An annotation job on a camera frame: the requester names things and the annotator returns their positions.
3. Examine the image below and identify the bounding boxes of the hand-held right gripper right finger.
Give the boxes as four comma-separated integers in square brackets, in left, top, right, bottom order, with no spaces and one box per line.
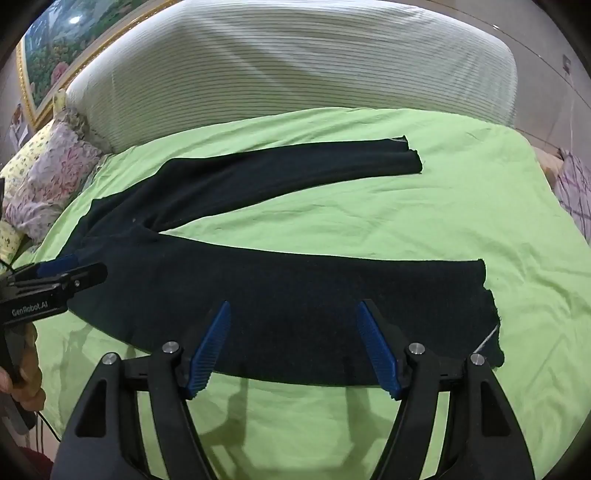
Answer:
[358,299,536,480]

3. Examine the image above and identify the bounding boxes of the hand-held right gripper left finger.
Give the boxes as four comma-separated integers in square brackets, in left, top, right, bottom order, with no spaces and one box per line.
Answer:
[50,301,232,480]

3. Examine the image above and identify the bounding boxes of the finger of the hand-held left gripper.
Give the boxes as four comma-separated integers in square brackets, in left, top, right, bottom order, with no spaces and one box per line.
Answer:
[13,255,80,283]
[58,263,108,292]

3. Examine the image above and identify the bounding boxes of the black pants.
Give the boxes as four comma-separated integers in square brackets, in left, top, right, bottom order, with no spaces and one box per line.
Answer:
[65,135,505,387]

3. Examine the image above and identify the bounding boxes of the person's left hand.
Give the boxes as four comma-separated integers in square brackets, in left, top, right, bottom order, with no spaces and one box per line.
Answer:
[0,322,47,412]

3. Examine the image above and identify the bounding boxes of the floral pillow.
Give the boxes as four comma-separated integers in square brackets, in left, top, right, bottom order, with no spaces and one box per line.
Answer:
[4,107,112,243]

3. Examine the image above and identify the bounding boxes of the yellow printed pillow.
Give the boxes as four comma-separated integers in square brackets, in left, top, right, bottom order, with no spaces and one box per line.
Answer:
[0,90,70,265]

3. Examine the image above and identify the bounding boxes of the green bed sheet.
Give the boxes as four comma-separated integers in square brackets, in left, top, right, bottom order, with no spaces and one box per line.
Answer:
[9,107,591,480]

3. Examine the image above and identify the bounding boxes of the gold framed landscape painting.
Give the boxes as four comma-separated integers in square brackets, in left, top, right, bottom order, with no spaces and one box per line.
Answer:
[16,0,185,128]

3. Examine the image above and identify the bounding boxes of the plaid cloth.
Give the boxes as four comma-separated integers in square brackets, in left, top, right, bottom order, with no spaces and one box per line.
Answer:
[551,149,591,241]

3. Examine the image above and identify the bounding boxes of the striped white folded duvet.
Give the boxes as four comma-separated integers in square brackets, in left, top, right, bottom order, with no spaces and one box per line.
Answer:
[66,0,517,154]

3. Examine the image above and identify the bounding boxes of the black cable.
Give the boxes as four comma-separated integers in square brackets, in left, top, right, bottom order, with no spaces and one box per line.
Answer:
[34,408,63,441]

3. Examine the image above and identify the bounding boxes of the wall photo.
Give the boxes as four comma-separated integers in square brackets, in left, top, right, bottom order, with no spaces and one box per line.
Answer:
[10,104,30,148]

